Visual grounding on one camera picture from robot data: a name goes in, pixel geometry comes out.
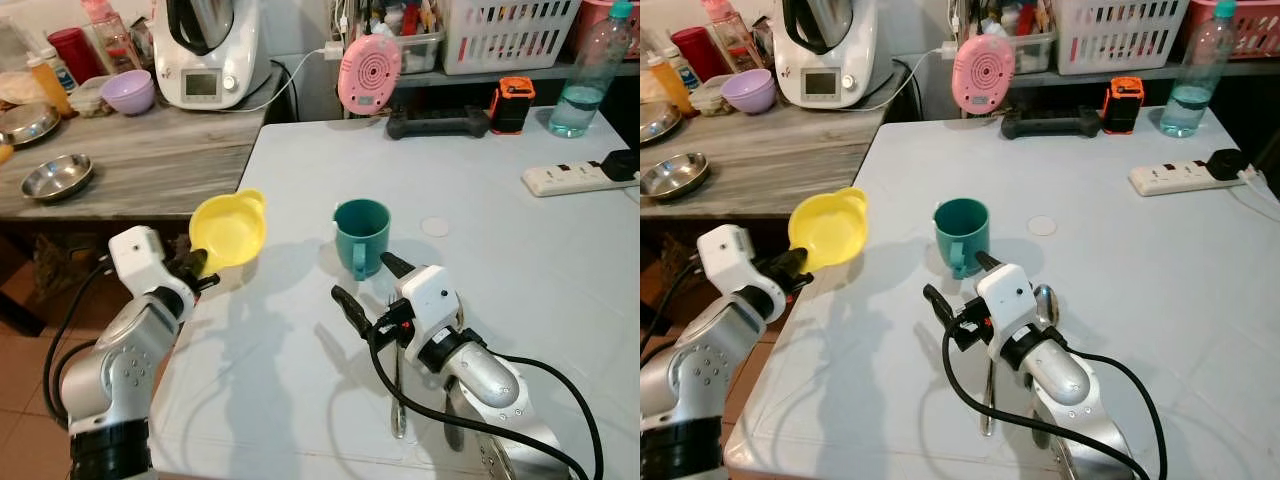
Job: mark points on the clear plastic storage box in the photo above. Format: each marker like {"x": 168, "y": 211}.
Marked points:
{"x": 1035, "y": 50}
{"x": 420, "y": 50}

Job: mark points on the small steel bowl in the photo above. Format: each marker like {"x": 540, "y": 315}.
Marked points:
{"x": 676, "y": 175}
{"x": 57, "y": 177}

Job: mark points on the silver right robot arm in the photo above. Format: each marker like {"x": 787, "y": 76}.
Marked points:
{"x": 490, "y": 385}
{"x": 1062, "y": 385}

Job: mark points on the white power strip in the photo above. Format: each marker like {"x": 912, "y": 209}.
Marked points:
{"x": 565, "y": 178}
{"x": 1175, "y": 178}

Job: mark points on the purple plastic bowl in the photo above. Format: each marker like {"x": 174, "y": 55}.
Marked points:
{"x": 128, "y": 92}
{"x": 748, "y": 91}

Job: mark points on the black plug adapter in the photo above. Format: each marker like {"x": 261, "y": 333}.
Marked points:
{"x": 622, "y": 165}
{"x": 1227, "y": 164}

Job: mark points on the teal plastic mug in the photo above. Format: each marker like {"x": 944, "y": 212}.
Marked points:
{"x": 962, "y": 227}
{"x": 362, "y": 228}

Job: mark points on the yellow plastic bowl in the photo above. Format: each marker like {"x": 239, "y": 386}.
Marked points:
{"x": 230, "y": 230}
{"x": 830, "y": 228}

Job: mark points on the small bottle blue label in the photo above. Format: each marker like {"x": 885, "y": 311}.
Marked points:
{"x": 684, "y": 68}
{"x": 60, "y": 70}

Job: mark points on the white kitchen appliance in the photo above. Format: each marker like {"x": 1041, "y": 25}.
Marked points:
{"x": 210, "y": 65}
{"x": 825, "y": 65}

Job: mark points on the grey wooden side table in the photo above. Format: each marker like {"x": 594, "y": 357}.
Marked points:
{"x": 160, "y": 160}
{"x": 780, "y": 158}

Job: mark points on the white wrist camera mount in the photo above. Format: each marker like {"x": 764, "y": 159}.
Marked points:
{"x": 1010, "y": 298}
{"x": 428, "y": 300}
{"x": 140, "y": 258}
{"x": 728, "y": 256}

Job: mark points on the steel fork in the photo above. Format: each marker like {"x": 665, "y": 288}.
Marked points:
{"x": 399, "y": 400}

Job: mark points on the black dumbbell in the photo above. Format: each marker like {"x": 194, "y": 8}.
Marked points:
{"x": 435, "y": 122}
{"x": 1050, "y": 122}

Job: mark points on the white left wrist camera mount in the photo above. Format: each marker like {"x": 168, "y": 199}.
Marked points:
{"x": 140, "y": 258}
{"x": 728, "y": 256}

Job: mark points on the clear water bottle teal cap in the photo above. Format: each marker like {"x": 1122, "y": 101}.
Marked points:
{"x": 1195, "y": 90}
{"x": 585, "y": 90}

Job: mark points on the red canister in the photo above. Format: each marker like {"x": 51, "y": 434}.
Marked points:
{"x": 75, "y": 55}
{"x": 697, "y": 53}

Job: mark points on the orange and black device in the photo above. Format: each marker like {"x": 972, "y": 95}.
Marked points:
{"x": 512, "y": 105}
{"x": 1123, "y": 104}

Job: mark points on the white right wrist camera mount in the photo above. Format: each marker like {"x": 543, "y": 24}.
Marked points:
{"x": 1010, "y": 298}
{"x": 428, "y": 300}

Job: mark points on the orange sauce bottle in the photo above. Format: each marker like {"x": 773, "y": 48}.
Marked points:
{"x": 669, "y": 85}
{"x": 49, "y": 88}

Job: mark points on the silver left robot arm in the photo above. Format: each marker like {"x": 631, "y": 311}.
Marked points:
{"x": 118, "y": 365}
{"x": 700, "y": 370}

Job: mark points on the white round disc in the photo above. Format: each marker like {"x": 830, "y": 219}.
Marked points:
{"x": 1042, "y": 225}
{"x": 435, "y": 227}

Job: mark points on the steel spoon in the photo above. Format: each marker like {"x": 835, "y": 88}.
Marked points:
{"x": 1045, "y": 305}

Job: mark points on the large steel bowl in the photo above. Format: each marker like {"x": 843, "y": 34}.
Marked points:
{"x": 27, "y": 124}
{"x": 657, "y": 122}

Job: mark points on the grey shelf board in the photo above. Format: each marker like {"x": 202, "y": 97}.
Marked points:
{"x": 470, "y": 82}
{"x": 1090, "y": 80}

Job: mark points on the clear bottle pink cap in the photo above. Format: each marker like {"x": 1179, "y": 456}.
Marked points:
{"x": 730, "y": 36}
{"x": 110, "y": 38}

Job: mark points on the white plastic basket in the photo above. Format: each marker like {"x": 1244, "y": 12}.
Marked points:
{"x": 510, "y": 35}
{"x": 1120, "y": 35}

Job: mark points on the small clear lidded container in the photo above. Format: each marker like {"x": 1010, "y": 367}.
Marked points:
{"x": 90, "y": 98}
{"x": 710, "y": 96}

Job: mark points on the pink round device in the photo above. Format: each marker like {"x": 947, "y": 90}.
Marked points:
{"x": 370, "y": 72}
{"x": 984, "y": 72}

